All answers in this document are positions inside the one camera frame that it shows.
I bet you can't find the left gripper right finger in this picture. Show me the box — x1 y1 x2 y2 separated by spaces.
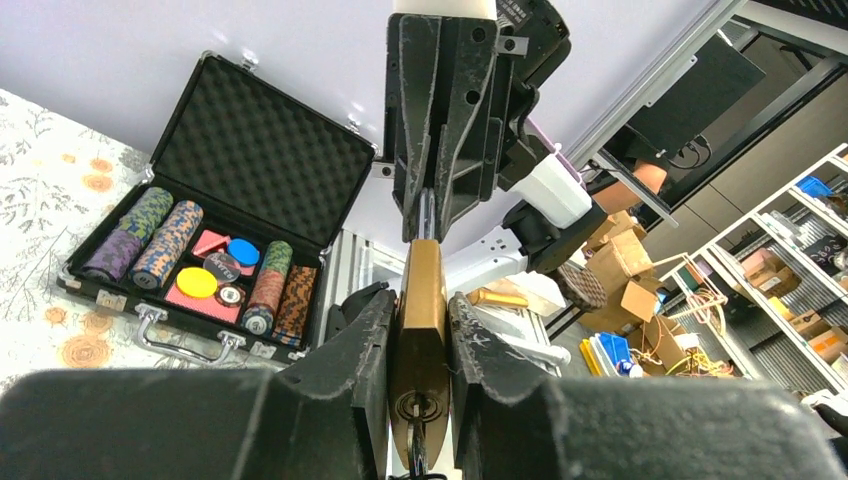
448 295 845 479

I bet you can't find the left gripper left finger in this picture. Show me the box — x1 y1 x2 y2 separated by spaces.
1 290 396 479

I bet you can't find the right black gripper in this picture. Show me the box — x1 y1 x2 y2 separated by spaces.
384 1 571 242

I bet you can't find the key bunch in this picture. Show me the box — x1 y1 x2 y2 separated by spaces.
399 394 448 480

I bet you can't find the long shackle brass padlock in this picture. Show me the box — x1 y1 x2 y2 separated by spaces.
389 188 450 470

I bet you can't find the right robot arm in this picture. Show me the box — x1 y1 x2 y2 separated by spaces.
383 1 603 295

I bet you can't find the blue poker chip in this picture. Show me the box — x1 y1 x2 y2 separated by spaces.
227 238 260 267

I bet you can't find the yellow poker chip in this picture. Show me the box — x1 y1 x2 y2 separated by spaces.
176 267 218 299

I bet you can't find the black poker chip case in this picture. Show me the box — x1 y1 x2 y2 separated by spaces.
57 51 377 365

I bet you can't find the white shelf rack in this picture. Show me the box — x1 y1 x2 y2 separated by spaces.
660 144 847 393

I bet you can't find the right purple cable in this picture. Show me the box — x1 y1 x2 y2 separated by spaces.
526 115 584 187

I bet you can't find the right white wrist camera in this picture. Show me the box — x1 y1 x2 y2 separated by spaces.
509 154 592 229

